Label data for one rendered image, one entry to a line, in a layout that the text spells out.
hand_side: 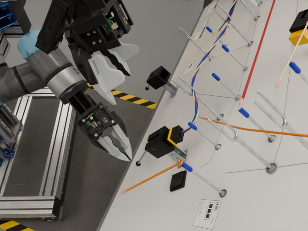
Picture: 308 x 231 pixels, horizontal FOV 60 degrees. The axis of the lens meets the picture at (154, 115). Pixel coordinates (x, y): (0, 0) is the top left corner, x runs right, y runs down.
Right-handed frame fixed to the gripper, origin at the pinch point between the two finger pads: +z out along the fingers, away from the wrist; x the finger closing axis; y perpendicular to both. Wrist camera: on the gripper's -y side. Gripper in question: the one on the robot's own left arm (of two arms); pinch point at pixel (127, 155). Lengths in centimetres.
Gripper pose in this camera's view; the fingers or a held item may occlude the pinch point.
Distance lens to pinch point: 66.7
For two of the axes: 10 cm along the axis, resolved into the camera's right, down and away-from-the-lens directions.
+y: 1.2, 0.2, -9.9
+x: 7.7, -6.3, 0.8
